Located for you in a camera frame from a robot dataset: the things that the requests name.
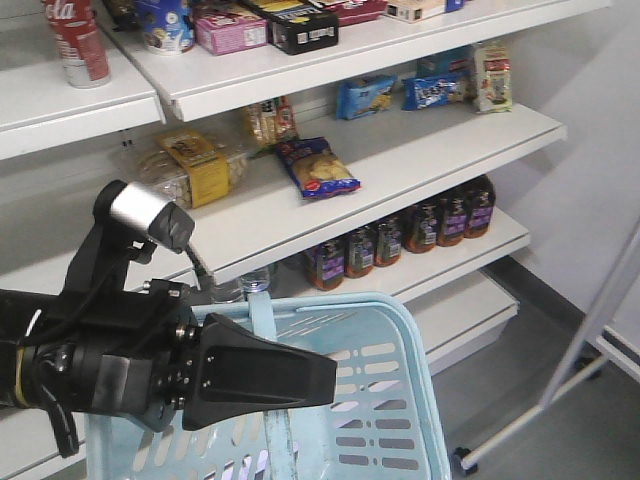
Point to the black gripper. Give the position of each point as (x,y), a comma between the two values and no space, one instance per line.
(126,355)

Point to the light blue plastic basket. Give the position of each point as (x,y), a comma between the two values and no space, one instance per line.
(383,422)

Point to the red coca cola aluminium bottle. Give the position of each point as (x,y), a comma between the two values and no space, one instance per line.
(78,42)

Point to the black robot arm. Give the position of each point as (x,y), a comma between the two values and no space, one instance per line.
(36,353)

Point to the clear water bottle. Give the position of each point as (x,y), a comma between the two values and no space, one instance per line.
(255,281)

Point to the brown juice bottle purple label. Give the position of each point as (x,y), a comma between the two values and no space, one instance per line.
(480,202)
(324,264)

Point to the bread pack yellow label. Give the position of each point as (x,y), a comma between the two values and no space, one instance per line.
(191,168)

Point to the blue chips bag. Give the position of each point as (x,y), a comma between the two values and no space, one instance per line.
(314,168)

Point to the white metal shelf unit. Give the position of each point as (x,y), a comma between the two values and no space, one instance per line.
(59,148)

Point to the blue biscuit bag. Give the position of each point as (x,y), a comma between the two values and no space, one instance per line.
(364,96)

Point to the blue oreo bag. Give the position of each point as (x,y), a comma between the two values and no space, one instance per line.
(425,92)

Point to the pink snack box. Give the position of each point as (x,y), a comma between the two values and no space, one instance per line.
(228,28)

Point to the black snack box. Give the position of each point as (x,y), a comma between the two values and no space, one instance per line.
(296,27)

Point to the blue cookie cup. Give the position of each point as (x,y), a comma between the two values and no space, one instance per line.
(167,25)

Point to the white metal rolling rack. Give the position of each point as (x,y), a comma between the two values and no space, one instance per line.
(600,339)

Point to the white snack bag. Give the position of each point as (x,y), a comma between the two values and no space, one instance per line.
(492,68)

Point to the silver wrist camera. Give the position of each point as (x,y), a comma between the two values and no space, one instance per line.
(145,212)

